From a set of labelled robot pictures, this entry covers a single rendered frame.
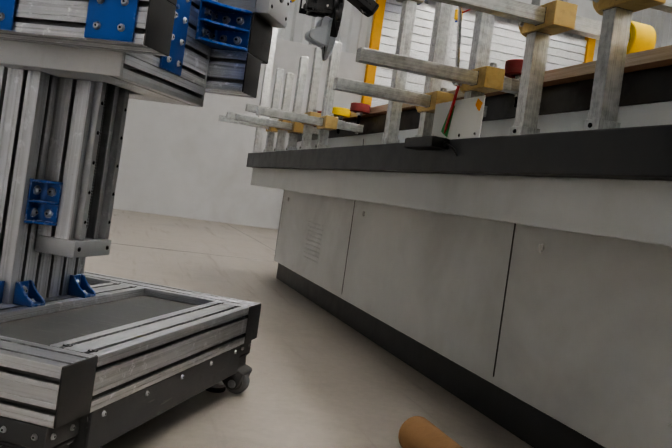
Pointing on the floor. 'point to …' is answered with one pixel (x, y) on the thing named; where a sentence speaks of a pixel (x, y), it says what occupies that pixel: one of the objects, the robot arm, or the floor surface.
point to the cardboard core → (423, 435)
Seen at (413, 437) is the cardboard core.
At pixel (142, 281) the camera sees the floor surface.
